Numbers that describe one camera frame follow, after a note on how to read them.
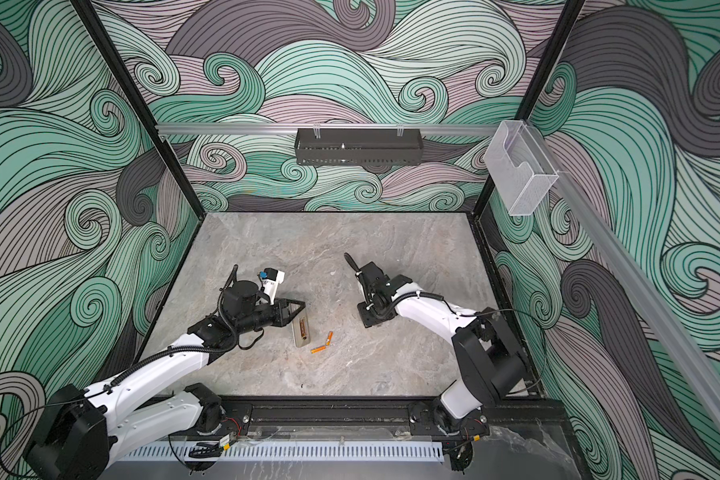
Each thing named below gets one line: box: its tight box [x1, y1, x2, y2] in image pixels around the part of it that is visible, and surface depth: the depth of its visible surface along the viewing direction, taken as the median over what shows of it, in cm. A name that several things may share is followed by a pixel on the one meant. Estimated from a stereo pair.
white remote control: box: [292, 313, 311, 348], surface depth 79 cm
